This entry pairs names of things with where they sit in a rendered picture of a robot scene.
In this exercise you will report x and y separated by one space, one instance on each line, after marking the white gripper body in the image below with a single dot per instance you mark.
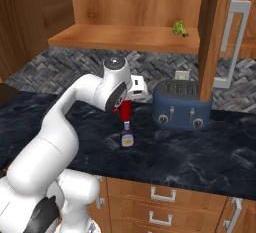
137 95

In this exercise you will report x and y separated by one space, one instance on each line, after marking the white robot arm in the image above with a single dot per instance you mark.
56 133

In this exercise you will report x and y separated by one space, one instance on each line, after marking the dark condiment bottle yellow label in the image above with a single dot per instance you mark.
127 139

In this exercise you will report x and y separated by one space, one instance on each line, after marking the open wooden cabinet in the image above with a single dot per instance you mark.
133 17

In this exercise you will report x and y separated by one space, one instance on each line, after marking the blue toaster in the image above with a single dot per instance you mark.
181 108

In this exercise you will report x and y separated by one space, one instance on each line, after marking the green broccoli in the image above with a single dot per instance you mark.
180 28

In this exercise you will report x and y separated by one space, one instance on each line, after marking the wooden drawer front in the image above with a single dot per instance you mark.
193 215
133 227
200 197

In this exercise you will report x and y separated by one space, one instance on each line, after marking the wooden base cupboard door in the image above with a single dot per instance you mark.
248 218
104 217

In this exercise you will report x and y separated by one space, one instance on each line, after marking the white wall outlet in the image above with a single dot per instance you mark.
182 75

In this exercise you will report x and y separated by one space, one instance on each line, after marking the closed wooden wall cabinet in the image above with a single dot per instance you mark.
248 30

